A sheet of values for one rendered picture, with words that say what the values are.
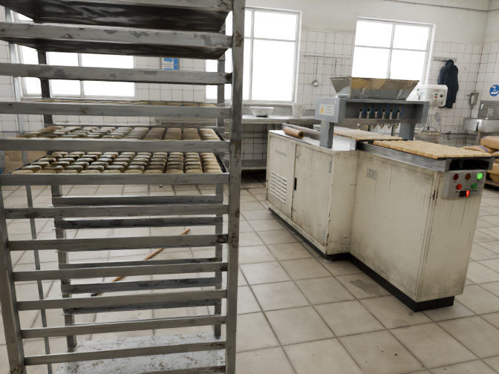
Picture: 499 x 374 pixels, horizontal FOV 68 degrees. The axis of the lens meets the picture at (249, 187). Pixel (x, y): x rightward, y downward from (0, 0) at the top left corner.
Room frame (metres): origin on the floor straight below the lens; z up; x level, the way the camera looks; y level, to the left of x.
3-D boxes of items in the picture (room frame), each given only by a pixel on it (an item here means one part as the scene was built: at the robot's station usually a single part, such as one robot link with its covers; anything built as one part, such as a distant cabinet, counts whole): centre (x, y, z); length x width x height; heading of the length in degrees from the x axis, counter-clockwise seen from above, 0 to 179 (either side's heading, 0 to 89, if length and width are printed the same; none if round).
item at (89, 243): (0.97, 0.35, 0.78); 0.64 x 0.03 x 0.03; 100
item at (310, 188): (3.17, -0.71, 0.42); 1.28 x 0.72 x 0.84; 18
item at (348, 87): (2.72, -0.85, 1.25); 0.56 x 0.29 x 0.14; 108
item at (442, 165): (2.78, -0.68, 0.87); 2.01 x 0.03 x 0.07; 18
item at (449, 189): (1.90, -1.12, 0.77); 0.24 x 0.04 x 0.14; 108
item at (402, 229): (2.24, -1.01, 0.45); 0.70 x 0.34 x 0.90; 18
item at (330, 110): (2.72, -0.85, 1.01); 0.72 x 0.33 x 0.34; 108
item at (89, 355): (0.97, 0.35, 0.42); 0.64 x 0.03 x 0.03; 100
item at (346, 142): (3.11, -0.51, 0.88); 1.28 x 0.01 x 0.07; 18
